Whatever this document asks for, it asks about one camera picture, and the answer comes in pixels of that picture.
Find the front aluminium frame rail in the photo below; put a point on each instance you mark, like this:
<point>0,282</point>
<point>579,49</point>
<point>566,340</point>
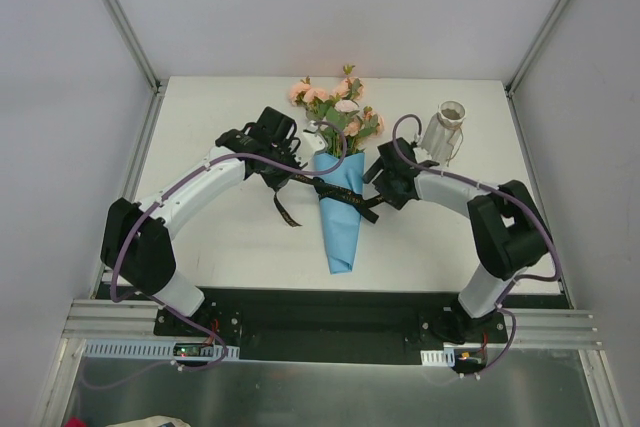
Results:
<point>525,328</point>

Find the red cloth item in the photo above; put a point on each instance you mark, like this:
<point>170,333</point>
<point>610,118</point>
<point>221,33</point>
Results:
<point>74,422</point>

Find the white cable duct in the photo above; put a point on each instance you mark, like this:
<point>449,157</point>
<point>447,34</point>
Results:
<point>438,358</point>
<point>159,350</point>

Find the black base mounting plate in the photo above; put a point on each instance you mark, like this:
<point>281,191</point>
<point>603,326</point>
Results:
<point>368,348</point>

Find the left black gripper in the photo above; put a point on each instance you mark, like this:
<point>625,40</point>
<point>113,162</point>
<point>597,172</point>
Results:
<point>279,175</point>

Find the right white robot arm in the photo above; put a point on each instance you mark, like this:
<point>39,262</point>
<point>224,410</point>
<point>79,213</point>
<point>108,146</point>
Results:
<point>506,226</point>

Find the white ribbed ceramic vase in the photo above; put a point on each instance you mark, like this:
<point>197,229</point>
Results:
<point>444,134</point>

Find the aluminium frame post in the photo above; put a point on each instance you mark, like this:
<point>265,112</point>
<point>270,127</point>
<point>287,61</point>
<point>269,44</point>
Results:
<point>131,41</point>
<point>543,34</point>

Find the beige cloth bag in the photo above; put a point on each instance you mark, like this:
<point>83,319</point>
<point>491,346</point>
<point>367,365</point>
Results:
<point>153,421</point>

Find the blue wrapping paper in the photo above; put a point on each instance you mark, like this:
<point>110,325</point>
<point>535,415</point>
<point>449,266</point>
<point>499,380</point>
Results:
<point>341,221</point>

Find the left white cable duct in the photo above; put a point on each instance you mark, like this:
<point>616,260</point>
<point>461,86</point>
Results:
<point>159,350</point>

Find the black ribbon gold lettering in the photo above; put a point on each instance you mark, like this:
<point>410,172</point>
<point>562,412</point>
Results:
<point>325,190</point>

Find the left aluminium frame post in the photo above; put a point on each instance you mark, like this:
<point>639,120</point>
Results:
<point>131,41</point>

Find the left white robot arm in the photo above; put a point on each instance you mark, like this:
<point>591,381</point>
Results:
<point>138,237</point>

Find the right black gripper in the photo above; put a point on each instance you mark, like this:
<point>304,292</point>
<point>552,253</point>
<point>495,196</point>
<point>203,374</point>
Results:
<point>382,182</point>

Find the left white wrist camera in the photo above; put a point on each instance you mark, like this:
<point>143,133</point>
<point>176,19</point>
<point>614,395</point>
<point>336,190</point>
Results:
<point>312,140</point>

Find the right white cable duct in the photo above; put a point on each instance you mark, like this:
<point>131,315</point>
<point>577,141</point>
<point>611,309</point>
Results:
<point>438,358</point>

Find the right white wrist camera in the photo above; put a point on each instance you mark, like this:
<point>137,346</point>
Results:
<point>419,152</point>

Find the pink artificial flower bouquet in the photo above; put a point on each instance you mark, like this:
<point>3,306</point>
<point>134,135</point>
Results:
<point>343,108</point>

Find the right aluminium frame post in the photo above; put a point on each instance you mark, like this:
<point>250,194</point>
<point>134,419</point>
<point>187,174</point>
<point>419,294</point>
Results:
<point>543,34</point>

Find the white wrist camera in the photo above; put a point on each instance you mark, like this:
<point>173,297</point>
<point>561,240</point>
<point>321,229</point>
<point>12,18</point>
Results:
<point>419,152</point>
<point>312,140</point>

